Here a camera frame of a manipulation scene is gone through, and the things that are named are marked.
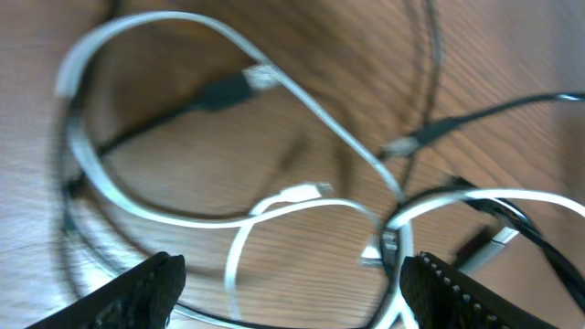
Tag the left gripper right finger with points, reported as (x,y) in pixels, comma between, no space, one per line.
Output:
(442,297)

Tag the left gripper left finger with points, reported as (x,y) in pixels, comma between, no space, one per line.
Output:
(142,297)

